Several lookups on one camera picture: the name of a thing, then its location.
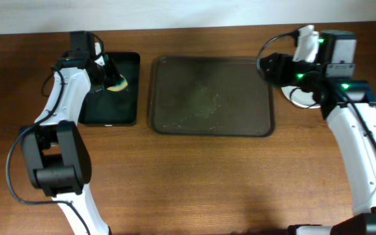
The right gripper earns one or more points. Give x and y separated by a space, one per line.
279 65

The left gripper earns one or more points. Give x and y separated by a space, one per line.
115 76

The pale blue plate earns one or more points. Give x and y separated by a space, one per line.
299 98

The green and yellow sponge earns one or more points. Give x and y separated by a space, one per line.
121 85

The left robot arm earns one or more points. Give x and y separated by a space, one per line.
55 155

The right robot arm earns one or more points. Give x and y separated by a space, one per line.
349 108

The black rectangular sponge tray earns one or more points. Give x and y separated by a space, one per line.
115 108

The brown serving tray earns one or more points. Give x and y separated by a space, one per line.
210 96

